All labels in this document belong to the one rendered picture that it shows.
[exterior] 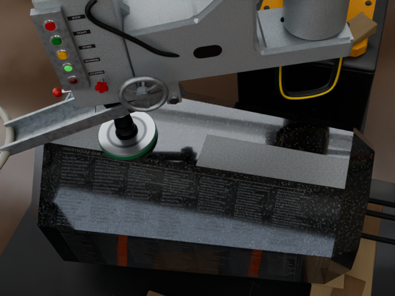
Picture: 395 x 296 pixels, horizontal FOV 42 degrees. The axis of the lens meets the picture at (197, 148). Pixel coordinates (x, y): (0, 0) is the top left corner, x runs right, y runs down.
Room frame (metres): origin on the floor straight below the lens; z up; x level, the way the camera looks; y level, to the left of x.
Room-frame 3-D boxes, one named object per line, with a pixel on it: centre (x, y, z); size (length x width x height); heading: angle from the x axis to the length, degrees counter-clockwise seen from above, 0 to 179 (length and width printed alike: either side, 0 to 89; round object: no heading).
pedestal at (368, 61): (1.81, -0.63, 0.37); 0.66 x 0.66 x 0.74; 64
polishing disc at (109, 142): (1.22, 0.25, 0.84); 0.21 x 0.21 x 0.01
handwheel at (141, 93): (1.09, 0.13, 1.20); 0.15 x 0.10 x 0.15; 88
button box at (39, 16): (1.10, 0.32, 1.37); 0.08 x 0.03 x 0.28; 88
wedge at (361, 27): (1.58, -0.71, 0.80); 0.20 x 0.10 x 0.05; 115
